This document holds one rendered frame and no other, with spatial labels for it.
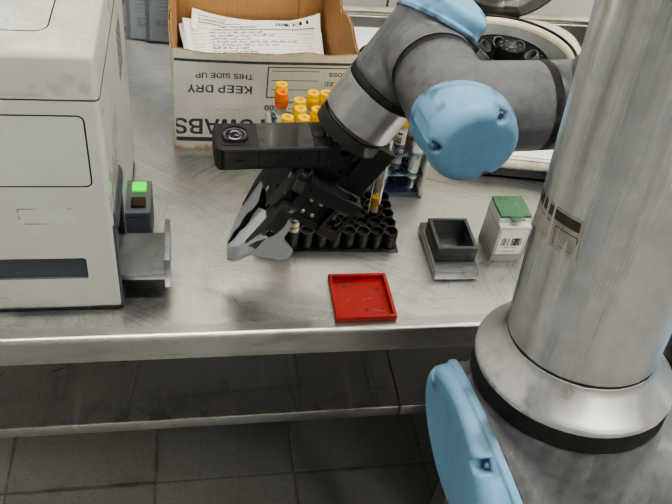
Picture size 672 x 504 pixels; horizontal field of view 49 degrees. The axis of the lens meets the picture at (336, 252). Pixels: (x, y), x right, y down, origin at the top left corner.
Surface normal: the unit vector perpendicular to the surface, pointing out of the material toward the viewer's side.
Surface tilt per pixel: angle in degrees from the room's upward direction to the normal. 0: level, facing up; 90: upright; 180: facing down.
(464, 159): 92
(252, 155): 91
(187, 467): 0
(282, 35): 1
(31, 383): 0
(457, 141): 92
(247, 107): 91
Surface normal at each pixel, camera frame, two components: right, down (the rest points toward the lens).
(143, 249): 0.11, -0.73
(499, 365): -0.62, -0.48
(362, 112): -0.25, 0.43
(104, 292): 0.15, 0.68
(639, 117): -0.57, 0.44
